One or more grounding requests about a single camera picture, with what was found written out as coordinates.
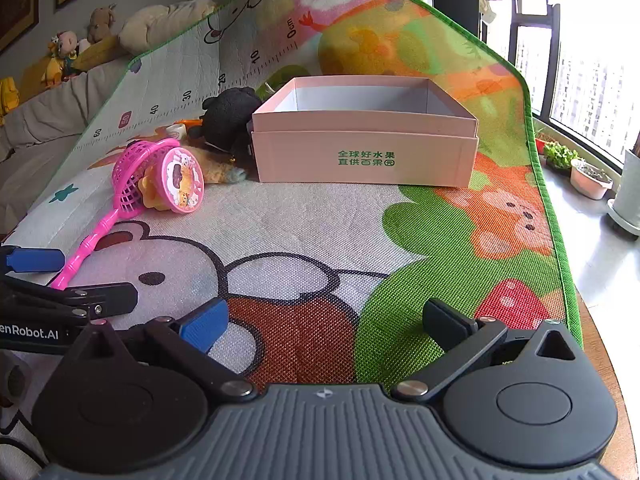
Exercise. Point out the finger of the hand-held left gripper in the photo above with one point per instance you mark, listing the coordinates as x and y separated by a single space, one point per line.
105 297
32 260

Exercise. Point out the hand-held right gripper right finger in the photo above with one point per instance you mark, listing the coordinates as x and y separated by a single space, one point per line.
441 322

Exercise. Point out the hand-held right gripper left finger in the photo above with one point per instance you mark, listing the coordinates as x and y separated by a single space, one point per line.
205 325

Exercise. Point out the yellow flower-shaped toy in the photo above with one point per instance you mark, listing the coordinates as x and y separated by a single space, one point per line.
150 194

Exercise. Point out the pink toy net racket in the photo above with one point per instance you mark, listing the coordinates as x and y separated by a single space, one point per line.
125 180

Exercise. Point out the pink round cartoon toy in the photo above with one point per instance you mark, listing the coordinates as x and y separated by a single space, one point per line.
182 180

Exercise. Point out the pink cardboard box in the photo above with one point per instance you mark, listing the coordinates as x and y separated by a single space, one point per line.
365 160

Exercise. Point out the black plush toy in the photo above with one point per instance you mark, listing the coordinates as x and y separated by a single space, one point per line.
227 115

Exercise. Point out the cartoon animal play mat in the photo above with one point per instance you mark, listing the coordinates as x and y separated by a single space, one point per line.
310 230

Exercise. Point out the grey sofa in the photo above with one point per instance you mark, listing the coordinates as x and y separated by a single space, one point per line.
45 110

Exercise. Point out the yellow cloth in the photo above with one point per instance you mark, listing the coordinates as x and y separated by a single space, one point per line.
7 95

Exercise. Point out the yellow plush doll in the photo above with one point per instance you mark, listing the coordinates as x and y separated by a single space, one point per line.
55 67

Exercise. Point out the pink plant pot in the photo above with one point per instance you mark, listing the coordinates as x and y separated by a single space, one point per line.
590 185

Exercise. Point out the leafy green potted plant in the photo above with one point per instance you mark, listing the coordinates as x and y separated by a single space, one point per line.
559 154

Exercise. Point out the red plant pot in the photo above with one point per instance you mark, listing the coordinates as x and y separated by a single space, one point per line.
542 143

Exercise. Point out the mustard yellow cushion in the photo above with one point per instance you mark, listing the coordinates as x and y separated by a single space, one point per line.
97 52

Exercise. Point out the small pink-faced plush doll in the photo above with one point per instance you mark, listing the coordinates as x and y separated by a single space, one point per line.
67 42

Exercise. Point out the tall white plant pot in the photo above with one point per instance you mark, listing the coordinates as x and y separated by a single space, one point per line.
627 195

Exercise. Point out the tan plush animal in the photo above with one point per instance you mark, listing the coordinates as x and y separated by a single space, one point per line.
101 22

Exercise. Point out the dark window frame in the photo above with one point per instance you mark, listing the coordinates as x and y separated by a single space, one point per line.
546 70

